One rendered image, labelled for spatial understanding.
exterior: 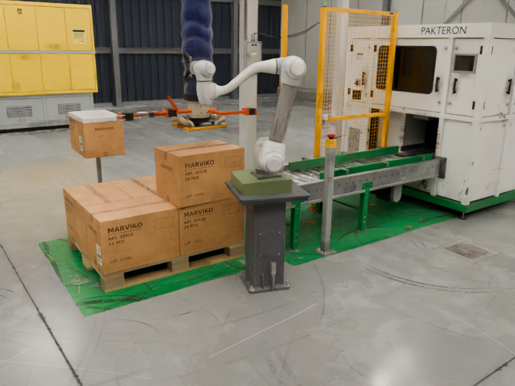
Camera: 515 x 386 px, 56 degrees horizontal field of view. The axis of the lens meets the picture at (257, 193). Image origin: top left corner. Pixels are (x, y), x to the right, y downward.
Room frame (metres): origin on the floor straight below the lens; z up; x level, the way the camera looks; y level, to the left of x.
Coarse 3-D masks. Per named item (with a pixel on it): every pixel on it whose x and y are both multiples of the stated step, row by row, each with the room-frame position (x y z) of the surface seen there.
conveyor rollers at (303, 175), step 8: (360, 160) 5.24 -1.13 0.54; (368, 160) 5.18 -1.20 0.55; (376, 160) 5.19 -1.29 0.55; (384, 160) 5.21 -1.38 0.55; (304, 168) 4.78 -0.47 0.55; (312, 168) 4.81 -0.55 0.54; (320, 168) 4.84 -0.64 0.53; (336, 168) 4.79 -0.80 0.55; (296, 176) 4.47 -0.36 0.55; (304, 176) 4.50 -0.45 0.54; (312, 176) 4.53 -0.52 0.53
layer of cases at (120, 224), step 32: (64, 192) 3.95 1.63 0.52; (96, 192) 3.87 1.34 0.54; (128, 192) 3.88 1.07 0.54; (96, 224) 3.24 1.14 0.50; (128, 224) 3.28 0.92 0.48; (160, 224) 3.42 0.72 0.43; (192, 224) 3.58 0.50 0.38; (224, 224) 3.74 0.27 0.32; (96, 256) 3.30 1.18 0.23; (128, 256) 3.28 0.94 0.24; (160, 256) 3.42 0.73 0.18
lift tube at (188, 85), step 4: (204, 24) 3.77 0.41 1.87; (204, 40) 3.76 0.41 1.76; (184, 64) 3.81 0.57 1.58; (184, 72) 3.82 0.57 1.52; (192, 80) 3.76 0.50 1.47; (196, 80) 3.76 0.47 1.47; (188, 84) 3.77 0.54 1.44; (192, 84) 3.75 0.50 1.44; (196, 84) 3.75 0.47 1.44; (184, 88) 3.82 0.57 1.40; (188, 88) 3.77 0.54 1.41; (192, 88) 3.75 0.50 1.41; (184, 92) 3.83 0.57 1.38; (188, 92) 3.77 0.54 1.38; (192, 92) 3.75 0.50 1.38; (196, 92) 3.75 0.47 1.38; (188, 100) 3.77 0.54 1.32; (192, 100) 3.75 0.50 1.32; (196, 100) 3.75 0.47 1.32
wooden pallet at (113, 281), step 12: (72, 240) 3.86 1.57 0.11; (84, 252) 3.56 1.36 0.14; (204, 252) 3.63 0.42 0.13; (228, 252) 3.79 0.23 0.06; (240, 252) 3.83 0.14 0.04; (84, 264) 3.59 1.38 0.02; (168, 264) 3.53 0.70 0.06; (180, 264) 3.51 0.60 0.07; (192, 264) 3.62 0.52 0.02; (204, 264) 3.63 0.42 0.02; (108, 276) 3.18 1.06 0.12; (120, 276) 3.23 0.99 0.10; (144, 276) 3.39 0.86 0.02; (156, 276) 3.39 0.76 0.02; (108, 288) 3.18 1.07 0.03; (120, 288) 3.23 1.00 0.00
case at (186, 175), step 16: (192, 144) 3.95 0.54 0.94; (208, 144) 3.96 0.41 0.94; (224, 144) 3.97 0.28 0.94; (160, 160) 3.73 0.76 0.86; (176, 160) 3.51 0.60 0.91; (192, 160) 3.56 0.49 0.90; (208, 160) 3.65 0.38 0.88; (224, 160) 3.73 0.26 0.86; (240, 160) 3.83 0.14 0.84; (160, 176) 3.74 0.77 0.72; (176, 176) 3.52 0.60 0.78; (192, 176) 3.56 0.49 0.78; (208, 176) 3.65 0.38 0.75; (224, 176) 3.73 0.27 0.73; (160, 192) 3.75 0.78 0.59; (176, 192) 3.53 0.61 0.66; (192, 192) 3.56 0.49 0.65; (208, 192) 3.65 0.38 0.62; (224, 192) 3.73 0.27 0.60
